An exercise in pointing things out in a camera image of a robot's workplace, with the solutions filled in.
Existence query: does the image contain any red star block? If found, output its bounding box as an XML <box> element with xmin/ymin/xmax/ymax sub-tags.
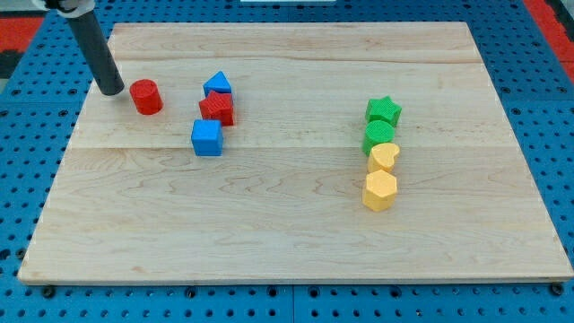
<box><xmin>198</xmin><ymin>91</ymin><xmax>235</xmax><ymax>127</ymax></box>

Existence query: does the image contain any yellow hexagon block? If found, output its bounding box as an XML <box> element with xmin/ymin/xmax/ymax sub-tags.
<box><xmin>361</xmin><ymin>170</ymin><xmax>397</xmax><ymax>212</ymax></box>

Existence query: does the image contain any red cylinder block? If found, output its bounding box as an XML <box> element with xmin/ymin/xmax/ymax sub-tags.
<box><xmin>129</xmin><ymin>79</ymin><xmax>163</xmax><ymax>115</ymax></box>

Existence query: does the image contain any light wooden board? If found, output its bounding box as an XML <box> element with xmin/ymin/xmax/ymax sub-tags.
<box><xmin>18</xmin><ymin>22</ymin><xmax>573</xmax><ymax>285</ymax></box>

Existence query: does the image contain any white rod mount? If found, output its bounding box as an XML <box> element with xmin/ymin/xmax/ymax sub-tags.
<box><xmin>31</xmin><ymin>0</ymin><xmax>96</xmax><ymax>18</ymax></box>

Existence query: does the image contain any blue cube block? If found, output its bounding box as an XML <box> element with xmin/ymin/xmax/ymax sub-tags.
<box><xmin>191</xmin><ymin>119</ymin><xmax>223</xmax><ymax>156</ymax></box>

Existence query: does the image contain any green star block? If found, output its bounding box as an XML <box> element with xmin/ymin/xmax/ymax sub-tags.
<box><xmin>365</xmin><ymin>96</ymin><xmax>402</xmax><ymax>127</ymax></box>

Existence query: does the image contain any blue triangle block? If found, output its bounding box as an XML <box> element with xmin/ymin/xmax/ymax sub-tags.
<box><xmin>203</xmin><ymin>71</ymin><xmax>232</xmax><ymax>97</ymax></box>

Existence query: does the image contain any yellow heart block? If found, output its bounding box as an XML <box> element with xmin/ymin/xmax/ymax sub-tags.
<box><xmin>367</xmin><ymin>143</ymin><xmax>400</xmax><ymax>173</ymax></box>

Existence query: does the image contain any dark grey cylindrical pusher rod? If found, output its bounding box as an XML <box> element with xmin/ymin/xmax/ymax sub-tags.
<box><xmin>66</xmin><ymin>11</ymin><xmax>125</xmax><ymax>96</ymax></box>

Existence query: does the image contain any green cylinder block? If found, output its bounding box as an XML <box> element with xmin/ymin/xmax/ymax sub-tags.
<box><xmin>361</xmin><ymin>120</ymin><xmax>396</xmax><ymax>156</ymax></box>

